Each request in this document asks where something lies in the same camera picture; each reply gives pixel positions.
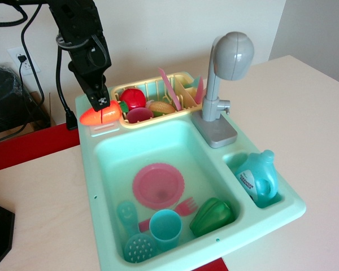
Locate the pink toy plate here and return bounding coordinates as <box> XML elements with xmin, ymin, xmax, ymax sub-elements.
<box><xmin>132</xmin><ymin>163</ymin><xmax>185</xmax><ymax>209</ymax></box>

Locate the teal toy strainer spoon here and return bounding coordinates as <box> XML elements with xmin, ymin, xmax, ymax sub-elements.
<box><xmin>117</xmin><ymin>201</ymin><xmax>159</xmax><ymax>263</ymax></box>

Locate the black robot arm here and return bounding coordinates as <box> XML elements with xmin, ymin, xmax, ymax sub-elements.
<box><xmin>16</xmin><ymin>0</ymin><xmax>111</xmax><ymax>112</ymax></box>

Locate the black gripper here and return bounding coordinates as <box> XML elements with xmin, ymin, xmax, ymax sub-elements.
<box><xmin>68</xmin><ymin>34</ymin><xmax>112</xmax><ymax>112</ymax></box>

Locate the blue toy cup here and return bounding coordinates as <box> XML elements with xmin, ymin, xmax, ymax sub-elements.
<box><xmin>149</xmin><ymin>209</ymin><xmax>182</xmax><ymax>252</ymax></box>

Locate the grey toy faucet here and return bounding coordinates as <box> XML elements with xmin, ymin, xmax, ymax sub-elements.
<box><xmin>191</xmin><ymin>31</ymin><xmax>255</xmax><ymax>149</ymax></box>

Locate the pink toy fork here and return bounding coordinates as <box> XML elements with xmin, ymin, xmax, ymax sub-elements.
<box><xmin>138</xmin><ymin>197</ymin><xmax>198</xmax><ymax>233</ymax></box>

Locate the yellow toy corn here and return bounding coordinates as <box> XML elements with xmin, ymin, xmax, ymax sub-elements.
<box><xmin>147</xmin><ymin>101</ymin><xmax>176</xmax><ymax>117</ymax></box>

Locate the green toy bell pepper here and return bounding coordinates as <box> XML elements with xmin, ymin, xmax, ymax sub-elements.
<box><xmin>190</xmin><ymin>198</ymin><xmax>236</xmax><ymax>237</ymax></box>

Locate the black trash bin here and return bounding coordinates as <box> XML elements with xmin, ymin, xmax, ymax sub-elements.
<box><xmin>0</xmin><ymin>66</ymin><xmax>50</xmax><ymax>133</ymax></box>

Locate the blue toy detergent bottle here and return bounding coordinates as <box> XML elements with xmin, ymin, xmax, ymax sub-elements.
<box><xmin>234</xmin><ymin>150</ymin><xmax>278</xmax><ymax>208</ymax></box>

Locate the black braided cable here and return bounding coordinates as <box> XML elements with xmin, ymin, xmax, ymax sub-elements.
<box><xmin>0</xmin><ymin>5</ymin><xmax>28</xmax><ymax>28</ymax></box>

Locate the mint green toy sink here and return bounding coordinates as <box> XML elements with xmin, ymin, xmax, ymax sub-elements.
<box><xmin>75</xmin><ymin>71</ymin><xmax>307</xmax><ymax>271</ymax></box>

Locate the black power cable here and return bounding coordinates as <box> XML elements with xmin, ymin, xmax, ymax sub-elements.
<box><xmin>18</xmin><ymin>3</ymin><xmax>79</xmax><ymax>142</ymax></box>

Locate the pink toy knife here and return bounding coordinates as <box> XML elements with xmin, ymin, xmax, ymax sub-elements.
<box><xmin>158</xmin><ymin>68</ymin><xmax>182</xmax><ymax>111</ymax></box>

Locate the yellow dish rack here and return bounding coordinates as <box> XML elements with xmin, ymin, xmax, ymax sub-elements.
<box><xmin>108</xmin><ymin>72</ymin><xmax>202</xmax><ymax>129</ymax></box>

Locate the green plate in rack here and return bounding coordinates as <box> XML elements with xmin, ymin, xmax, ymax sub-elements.
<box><xmin>189</xmin><ymin>76</ymin><xmax>201</xmax><ymax>88</ymax></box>

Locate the orange toy carrot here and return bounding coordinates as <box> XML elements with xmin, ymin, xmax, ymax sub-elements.
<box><xmin>80</xmin><ymin>100</ymin><xmax>129</xmax><ymax>126</ymax></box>

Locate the white wall outlet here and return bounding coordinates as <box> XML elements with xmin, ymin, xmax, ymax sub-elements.
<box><xmin>7</xmin><ymin>46</ymin><xmax>41</xmax><ymax>76</ymax></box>

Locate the pink plate in rack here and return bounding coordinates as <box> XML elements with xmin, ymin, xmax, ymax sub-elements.
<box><xmin>194</xmin><ymin>76</ymin><xmax>205</xmax><ymax>104</ymax></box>

